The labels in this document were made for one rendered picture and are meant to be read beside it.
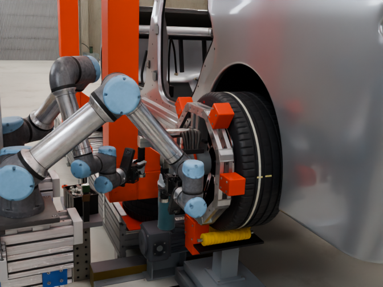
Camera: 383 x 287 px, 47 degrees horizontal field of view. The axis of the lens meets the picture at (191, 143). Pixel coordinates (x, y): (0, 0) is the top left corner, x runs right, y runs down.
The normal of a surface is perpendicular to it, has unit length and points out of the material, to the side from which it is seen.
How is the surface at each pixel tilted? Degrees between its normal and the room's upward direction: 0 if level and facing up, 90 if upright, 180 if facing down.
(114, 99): 85
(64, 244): 90
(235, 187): 90
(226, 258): 90
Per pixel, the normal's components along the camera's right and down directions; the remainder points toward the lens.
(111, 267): 0.04, -0.97
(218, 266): -0.92, 0.06
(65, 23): 0.39, 0.24
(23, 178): 0.17, 0.33
